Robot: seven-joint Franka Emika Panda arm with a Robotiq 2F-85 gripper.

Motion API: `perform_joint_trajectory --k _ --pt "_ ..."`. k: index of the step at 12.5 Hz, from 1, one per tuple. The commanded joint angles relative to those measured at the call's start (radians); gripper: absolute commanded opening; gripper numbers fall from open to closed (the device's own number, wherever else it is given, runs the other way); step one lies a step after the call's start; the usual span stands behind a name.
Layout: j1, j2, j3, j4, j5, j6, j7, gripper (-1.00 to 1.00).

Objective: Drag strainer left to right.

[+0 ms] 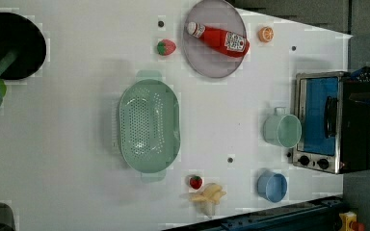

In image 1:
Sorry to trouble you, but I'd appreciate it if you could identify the blue cup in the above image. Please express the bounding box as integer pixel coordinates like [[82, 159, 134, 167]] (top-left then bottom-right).
[[257, 170, 287, 203]]

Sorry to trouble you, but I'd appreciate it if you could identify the blue table frame rail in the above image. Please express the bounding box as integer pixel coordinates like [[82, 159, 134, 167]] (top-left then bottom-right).
[[165, 196, 349, 231]]

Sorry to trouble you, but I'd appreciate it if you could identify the yellow red stop button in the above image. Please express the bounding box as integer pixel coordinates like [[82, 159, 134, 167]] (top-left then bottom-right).
[[339, 212, 365, 231]]

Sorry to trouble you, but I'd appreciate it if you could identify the green plastic strainer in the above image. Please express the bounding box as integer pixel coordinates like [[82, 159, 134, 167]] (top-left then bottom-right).
[[117, 70, 181, 183]]

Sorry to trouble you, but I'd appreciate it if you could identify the grey round plate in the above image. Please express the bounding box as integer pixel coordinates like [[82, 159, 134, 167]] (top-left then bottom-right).
[[182, 0, 247, 78]]

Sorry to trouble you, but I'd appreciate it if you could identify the green mug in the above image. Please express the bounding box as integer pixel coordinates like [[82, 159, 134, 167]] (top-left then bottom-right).
[[263, 107, 302, 148]]

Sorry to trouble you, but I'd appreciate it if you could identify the black toaster oven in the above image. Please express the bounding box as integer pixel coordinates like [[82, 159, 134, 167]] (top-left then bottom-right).
[[292, 71, 370, 174]]

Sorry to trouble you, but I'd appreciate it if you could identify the orange slice toy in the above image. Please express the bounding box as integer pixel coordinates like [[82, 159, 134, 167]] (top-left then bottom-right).
[[258, 27, 274, 42]]

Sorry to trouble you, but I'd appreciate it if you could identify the small red strawberry toy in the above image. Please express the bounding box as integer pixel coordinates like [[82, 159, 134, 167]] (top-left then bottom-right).
[[189, 175, 203, 190]]

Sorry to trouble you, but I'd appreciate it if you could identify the red ketchup bottle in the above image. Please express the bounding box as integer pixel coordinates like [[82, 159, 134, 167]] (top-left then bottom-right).
[[186, 22, 250, 58]]

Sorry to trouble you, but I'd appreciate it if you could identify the yellow banana toy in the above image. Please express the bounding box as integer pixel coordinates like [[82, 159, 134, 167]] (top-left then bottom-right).
[[190, 184, 226, 205]]

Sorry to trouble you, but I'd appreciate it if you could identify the large red strawberry toy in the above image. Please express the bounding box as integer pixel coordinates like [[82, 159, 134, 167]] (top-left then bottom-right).
[[157, 39, 176, 56]]

